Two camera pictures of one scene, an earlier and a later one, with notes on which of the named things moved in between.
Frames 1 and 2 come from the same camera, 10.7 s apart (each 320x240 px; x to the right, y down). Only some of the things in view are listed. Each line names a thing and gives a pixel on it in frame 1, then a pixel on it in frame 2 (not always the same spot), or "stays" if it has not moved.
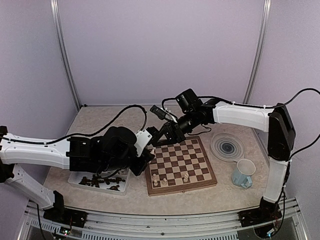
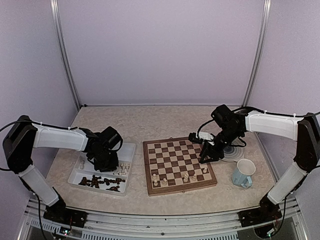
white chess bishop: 155,181 stays
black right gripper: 174,130 to 212,151
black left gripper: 138,168 to 113,165
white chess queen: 185,180 stays
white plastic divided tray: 116,182 stays
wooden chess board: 178,167 stays
